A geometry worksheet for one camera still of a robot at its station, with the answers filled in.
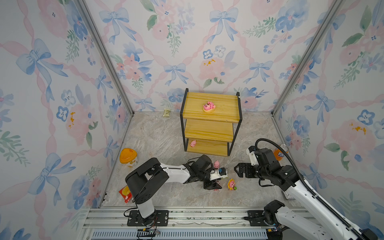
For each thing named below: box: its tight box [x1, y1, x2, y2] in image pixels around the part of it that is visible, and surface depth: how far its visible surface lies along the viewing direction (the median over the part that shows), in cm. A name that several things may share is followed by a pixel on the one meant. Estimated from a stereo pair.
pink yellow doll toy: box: [227, 178, 238, 191], surface depth 83 cm
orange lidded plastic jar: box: [119, 148, 138, 168], surface depth 86 cm
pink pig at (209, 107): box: [202, 101, 216, 113], surface depth 74 cm
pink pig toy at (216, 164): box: [213, 160, 220, 169], surface depth 93 cm
